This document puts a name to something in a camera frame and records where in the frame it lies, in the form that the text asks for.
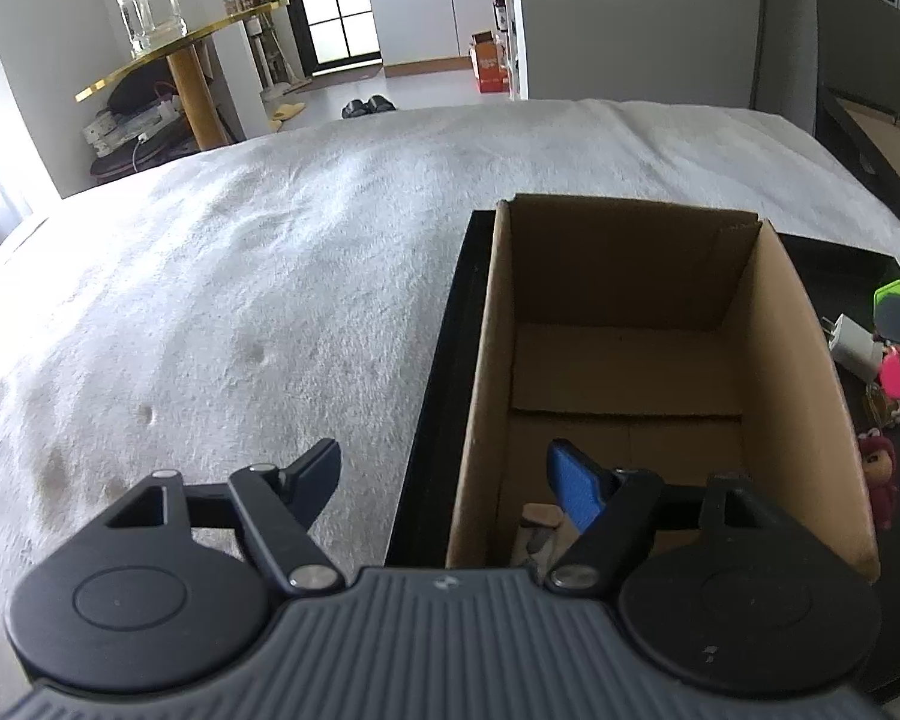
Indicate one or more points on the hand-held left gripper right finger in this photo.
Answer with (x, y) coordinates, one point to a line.
(577, 489)

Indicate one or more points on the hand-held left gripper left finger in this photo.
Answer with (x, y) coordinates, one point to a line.
(321, 474)

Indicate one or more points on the white charger plug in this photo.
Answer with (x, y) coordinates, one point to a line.
(853, 351)

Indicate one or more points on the beige figurine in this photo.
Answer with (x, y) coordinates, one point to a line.
(538, 534)

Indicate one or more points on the brown cardboard box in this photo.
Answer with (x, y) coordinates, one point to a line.
(787, 360)

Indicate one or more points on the black rectangular tray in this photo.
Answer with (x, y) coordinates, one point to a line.
(435, 427)

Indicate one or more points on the dark red bear doll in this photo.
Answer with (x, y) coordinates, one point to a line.
(879, 474)

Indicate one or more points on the dark grey upholstered panel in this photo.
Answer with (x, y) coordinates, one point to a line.
(870, 75)

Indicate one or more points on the yellow slippers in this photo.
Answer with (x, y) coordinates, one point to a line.
(285, 112)

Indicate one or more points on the black slipper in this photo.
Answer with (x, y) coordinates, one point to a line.
(354, 109)
(381, 103)

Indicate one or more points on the clutter under table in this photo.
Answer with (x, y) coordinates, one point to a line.
(131, 127)

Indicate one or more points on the round gold-edged table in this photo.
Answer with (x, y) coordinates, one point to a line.
(195, 90)

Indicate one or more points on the orange cardboard box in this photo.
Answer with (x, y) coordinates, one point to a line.
(489, 66)

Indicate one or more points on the white kitchen cabinet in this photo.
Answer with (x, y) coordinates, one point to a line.
(416, 11)

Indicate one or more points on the black framed glass door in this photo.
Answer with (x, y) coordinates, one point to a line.
(337, 0)

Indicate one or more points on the dark bottle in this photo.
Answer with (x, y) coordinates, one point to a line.
(499, 7)

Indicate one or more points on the clear glass jar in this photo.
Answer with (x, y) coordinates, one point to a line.
(148, 11)

